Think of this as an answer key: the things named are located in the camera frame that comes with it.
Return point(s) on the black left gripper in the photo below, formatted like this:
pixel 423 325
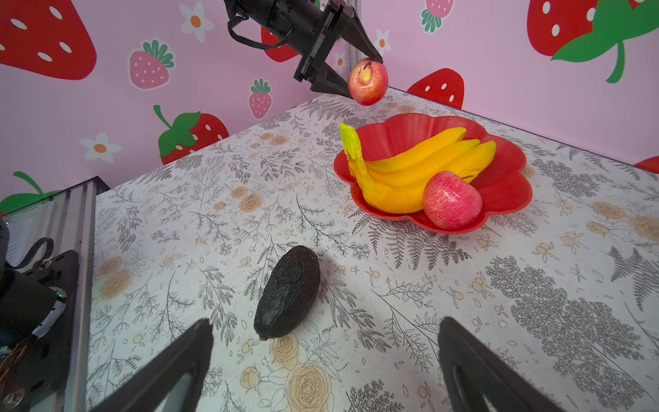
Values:
pixel 315 32

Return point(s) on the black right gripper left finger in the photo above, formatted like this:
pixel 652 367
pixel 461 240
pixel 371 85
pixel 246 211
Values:
pixel 173 381

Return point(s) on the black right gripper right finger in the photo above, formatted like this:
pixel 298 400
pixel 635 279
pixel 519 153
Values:
pixel 477 379

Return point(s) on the large red-yellow fake apple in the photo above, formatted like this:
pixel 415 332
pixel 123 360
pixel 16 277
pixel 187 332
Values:
pixel 368 82

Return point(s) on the yellow fake banana bunch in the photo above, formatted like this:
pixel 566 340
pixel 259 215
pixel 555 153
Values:
pixel 396 185

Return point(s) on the small red fake apple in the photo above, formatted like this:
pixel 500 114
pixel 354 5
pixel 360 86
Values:
pixel 450 202

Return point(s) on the dark fake avocado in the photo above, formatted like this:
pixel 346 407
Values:
pixel 289 294

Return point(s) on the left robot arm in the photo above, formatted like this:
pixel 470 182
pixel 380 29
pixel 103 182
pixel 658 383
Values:
pixel 269 14

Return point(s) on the red flower-shaped fruit bowl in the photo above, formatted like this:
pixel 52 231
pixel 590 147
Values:
pixel 503 188

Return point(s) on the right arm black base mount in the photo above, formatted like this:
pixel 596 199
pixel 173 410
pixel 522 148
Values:
pixel 38 296

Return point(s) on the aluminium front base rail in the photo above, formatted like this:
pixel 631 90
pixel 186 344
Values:
pixel 67 217

